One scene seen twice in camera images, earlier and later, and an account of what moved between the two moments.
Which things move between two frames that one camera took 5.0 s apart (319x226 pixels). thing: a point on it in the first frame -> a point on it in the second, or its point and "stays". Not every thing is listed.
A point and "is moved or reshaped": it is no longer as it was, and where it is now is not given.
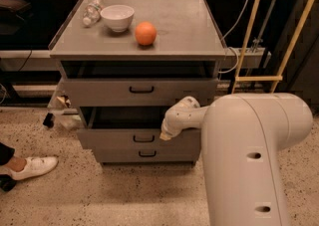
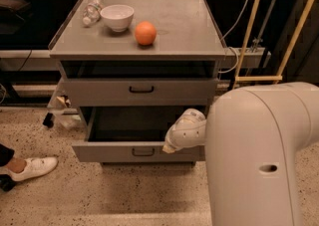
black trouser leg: x=6 y=153 stays
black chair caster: x=6 y=182 stays
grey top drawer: x=138 y=92 stays
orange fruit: x=146 y=33 stays
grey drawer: x=129 y=126 is moved or reshaped
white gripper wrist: x=171 y=130 -> x=175 y=135
